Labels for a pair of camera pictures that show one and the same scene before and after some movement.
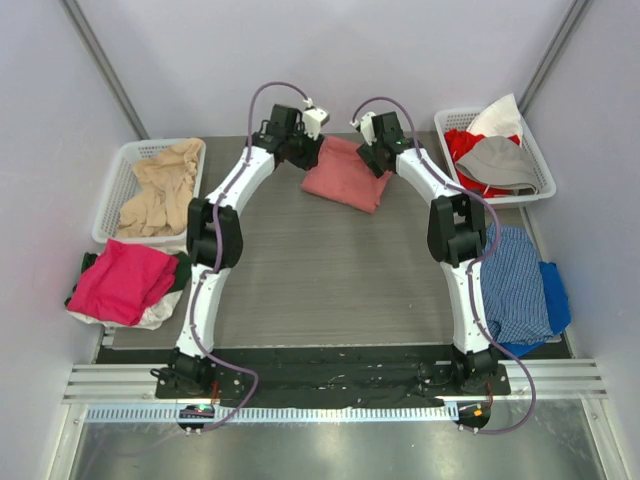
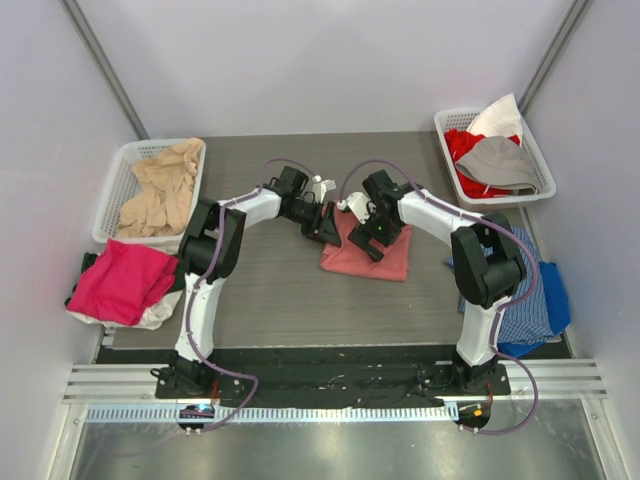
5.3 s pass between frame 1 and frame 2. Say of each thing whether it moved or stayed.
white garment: stayed
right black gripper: moved
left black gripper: moved
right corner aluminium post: stayed
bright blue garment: stayed
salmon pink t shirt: moved
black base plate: stayed
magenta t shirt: stayed
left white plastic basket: stayed
